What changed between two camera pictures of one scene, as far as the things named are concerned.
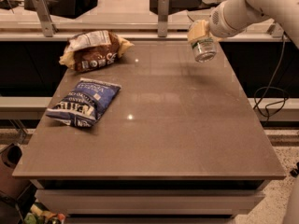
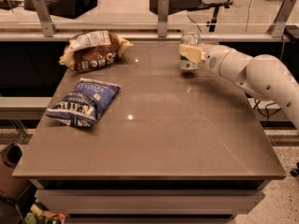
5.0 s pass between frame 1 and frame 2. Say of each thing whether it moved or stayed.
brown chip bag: stayed
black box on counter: stayed
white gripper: moved
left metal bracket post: stayed
